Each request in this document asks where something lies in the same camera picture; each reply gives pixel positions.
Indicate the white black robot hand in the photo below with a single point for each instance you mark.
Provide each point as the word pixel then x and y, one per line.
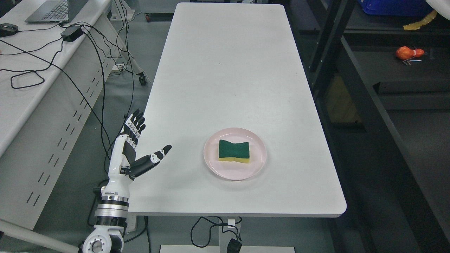
pixel 124 166

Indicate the green yellow sponge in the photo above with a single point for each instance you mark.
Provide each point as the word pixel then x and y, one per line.
pixel 233 152

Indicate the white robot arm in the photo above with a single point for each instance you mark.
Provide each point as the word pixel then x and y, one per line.
pixel 111 215

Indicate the dark metal shelf rack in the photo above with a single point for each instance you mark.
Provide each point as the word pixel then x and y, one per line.
pixel 386 121

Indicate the pink round plate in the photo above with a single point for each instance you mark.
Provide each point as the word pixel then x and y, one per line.
pixel 235 171

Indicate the white side desk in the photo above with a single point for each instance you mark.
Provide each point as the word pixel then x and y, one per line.
pixel 47 89

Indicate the white work table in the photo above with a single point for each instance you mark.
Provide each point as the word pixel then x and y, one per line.
pixel 237 66

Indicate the black power adapter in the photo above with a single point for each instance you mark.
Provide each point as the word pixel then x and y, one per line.
pixel 72 33

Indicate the grey laptop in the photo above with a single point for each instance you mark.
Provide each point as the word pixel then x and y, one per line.
pixel 54 11

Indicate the black computer mouse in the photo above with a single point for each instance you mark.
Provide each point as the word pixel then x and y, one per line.
pixel 7 30

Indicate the orange toy object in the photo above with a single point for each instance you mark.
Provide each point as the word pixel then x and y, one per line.
pixel 405 53

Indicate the blue plastic bin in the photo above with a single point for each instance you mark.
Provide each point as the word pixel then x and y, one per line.
pixel 414 8

